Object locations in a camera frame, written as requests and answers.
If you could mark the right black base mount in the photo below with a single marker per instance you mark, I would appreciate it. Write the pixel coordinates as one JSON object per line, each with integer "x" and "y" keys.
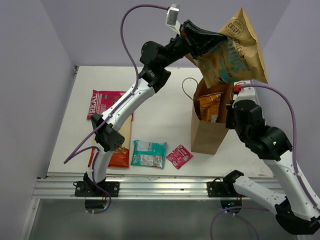
{"x": 218, "y": 188}

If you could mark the teal Fox's mint candy bag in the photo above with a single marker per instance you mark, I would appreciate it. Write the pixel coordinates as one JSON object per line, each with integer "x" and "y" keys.
{"x": 149, "y": 154}

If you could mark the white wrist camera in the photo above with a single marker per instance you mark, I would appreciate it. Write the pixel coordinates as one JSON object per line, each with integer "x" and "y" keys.
{"x": 247, "y": 93}
{"x": 172, "y": 18}

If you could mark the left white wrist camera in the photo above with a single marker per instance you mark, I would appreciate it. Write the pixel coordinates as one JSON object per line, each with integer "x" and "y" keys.
{"x": 172, "y": 18}

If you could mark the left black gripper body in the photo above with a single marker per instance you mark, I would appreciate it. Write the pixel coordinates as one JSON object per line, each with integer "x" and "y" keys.
{"x": 177, "y": 48}

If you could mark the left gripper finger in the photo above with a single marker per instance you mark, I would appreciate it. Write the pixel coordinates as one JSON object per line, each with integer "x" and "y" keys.
{"x": 205, "y": 44}
{"x": 193, "y": 32}

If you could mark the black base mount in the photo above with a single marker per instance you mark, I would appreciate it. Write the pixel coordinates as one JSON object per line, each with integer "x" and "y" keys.
{"x": 218, "y": 188}
{"x": 83, "y": 190}

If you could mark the pink REAL crisps bag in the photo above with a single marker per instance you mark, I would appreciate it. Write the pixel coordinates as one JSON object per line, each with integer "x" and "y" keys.
{"x": 102, "y": 100}

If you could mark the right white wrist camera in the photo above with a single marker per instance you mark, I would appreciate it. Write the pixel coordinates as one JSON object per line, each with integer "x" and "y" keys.
{"x": 247, "y": 93}

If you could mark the small pink snack packet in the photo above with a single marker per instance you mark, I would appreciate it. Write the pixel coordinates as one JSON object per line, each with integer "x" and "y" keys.
{"x": 179, "y": 156}

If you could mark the brown paper bag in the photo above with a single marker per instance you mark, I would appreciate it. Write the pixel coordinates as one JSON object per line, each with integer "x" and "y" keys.
{"x": 206, "y": 136}

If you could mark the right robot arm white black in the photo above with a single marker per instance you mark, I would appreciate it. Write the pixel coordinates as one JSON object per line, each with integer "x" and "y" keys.
{"x": 293, "y": 209}

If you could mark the kraft crispy chips bag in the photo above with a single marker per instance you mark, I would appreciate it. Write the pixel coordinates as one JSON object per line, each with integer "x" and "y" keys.
{"x": 239, "y": 58}

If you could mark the red cream cassava chips bag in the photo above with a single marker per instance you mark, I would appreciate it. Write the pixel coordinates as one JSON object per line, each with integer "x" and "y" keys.
{"x": 120, "y": 158}

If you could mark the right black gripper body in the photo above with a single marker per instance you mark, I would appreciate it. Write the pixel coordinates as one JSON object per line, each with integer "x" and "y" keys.
{"x": 231, "y": 123}

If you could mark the orange snack bag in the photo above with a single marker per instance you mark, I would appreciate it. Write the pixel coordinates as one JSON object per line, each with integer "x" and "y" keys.
{"x": 209, "y": 106}

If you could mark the aluminium rail frame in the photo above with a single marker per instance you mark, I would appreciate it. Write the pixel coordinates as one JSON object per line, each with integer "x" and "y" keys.
{"x": 165, "y": 117}

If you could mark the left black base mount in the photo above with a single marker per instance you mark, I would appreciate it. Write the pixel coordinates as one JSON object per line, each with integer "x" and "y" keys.
{"x": 83, "y": 190}

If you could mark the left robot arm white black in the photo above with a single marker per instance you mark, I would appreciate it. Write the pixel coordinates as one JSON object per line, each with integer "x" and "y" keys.
{"x": 155, "y": 58}

